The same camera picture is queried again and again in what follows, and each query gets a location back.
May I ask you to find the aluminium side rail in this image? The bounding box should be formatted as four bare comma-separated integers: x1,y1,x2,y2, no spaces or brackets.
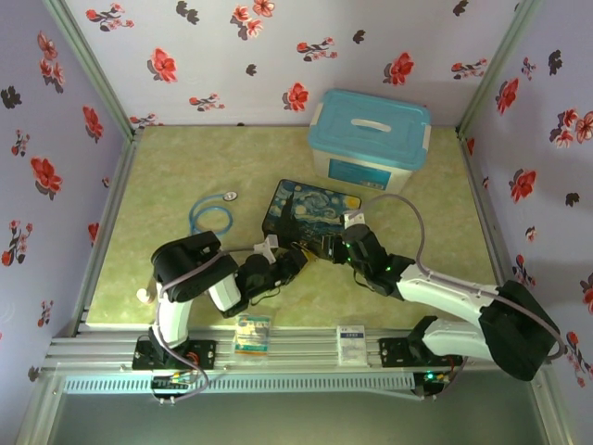
457,133,509,286
69,133,143,336

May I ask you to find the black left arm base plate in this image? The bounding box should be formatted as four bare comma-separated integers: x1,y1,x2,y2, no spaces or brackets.
132,338,219,371

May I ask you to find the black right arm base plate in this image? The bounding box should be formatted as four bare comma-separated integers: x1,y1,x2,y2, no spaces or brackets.
378,337,465,368

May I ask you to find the aluminium rail beam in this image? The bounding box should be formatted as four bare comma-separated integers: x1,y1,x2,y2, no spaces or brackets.
42,325,467,374

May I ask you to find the small white carton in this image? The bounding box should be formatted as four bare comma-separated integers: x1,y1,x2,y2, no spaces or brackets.
336,324,369,366

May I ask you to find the white storage box blue lid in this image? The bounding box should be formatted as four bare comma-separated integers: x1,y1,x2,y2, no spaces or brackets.
308,88,433,193

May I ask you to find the grey left arm cable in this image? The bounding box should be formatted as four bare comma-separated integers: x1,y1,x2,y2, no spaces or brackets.
155,248,260,404

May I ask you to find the blue stethoscope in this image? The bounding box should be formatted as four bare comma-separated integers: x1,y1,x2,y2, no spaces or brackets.
188,190,240,236

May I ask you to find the starry night patterned box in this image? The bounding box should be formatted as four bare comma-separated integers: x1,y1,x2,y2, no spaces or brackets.
261,178,363,261

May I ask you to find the slotted grey cable duct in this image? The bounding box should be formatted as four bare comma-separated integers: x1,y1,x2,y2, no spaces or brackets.
61,373,417,396

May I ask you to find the clear plastic packet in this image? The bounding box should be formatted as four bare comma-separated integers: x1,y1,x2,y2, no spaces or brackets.
233,313,272,358

